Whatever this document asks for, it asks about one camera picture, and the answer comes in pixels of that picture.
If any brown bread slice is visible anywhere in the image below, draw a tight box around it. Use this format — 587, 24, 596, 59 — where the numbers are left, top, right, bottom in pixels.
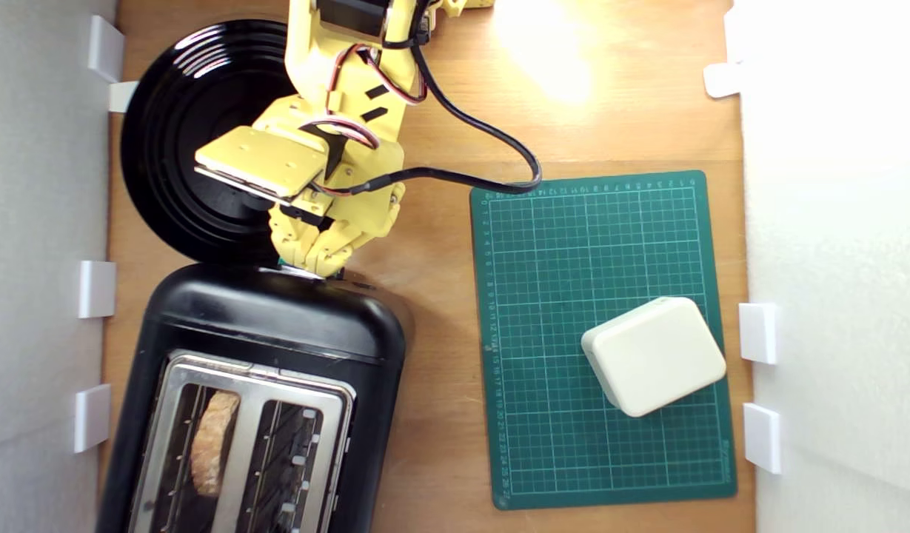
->
190, 390, 241, 499

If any white rounded block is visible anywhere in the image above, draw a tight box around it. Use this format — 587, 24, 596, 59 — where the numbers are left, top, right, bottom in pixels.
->
580, 296, 729, 419

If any black two-slot toaster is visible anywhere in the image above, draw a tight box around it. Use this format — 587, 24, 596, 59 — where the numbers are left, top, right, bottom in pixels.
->
96, 261, 409, 533

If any white wall clip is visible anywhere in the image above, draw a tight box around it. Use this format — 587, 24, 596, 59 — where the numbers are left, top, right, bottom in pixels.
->
108, 80, 140, 114
87, 15, 126, 84
703, 61, 745, 100
737, 301, 782, 366
743, 402, 783, 475
78, 260, 118, 319
73, 383, 113, 455

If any yellow wrist camera mount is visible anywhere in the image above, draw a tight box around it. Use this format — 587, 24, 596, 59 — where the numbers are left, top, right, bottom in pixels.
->
193, 125, 331, 206

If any black round plate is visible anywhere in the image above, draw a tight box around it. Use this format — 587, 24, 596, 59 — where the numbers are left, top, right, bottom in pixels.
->
120, 19, 294, 266

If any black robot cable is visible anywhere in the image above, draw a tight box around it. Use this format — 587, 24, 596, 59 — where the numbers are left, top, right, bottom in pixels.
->
347, 0, 544, 198

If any green cutting mat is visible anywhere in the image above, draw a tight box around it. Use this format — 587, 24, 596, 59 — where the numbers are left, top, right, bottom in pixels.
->
469, 170, 739, 512

